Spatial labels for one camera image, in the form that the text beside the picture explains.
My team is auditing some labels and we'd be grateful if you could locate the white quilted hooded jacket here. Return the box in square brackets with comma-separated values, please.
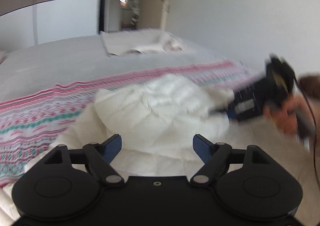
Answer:
[0, 73, 320, 226]

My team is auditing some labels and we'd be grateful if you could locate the brown sleeved right forearm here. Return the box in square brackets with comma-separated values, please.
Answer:
[298, 74, 320, 102]

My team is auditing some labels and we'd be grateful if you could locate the person's right hand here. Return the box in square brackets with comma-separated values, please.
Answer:
[263, 94, 314, 136]

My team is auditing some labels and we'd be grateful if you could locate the patterned red green blanket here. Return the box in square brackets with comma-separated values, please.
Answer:
[1, 60, 256, 186]

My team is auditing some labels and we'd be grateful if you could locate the beige folded cloth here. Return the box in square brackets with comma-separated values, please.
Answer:
[100, 28, 194, 57]

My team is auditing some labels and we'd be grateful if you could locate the white grey wardrobe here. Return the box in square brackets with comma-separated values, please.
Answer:
[1, 0, 100, 52]

